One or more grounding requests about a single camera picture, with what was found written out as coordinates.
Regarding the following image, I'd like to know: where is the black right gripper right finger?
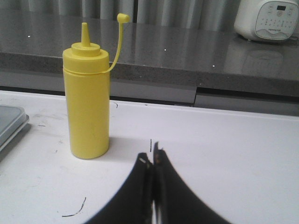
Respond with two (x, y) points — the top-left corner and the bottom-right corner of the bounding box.
(153, 142), (229, 224)

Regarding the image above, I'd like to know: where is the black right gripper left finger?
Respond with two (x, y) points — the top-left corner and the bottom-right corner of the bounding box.
(87, 153), (154, 224)

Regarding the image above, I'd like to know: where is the yellow squeeze bottle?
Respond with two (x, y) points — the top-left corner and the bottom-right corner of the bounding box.
(63, 13), (130, 159)

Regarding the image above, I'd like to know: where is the silver electronic kitchen scale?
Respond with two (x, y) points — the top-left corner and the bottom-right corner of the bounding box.
(0, 105), (31, 161)

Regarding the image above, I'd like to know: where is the grey stone counter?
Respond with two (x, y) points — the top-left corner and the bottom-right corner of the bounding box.
(0, 9), (299, 116)

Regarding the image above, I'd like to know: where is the white rice cooker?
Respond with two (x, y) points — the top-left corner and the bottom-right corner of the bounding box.
(234, 0), (299, 42)

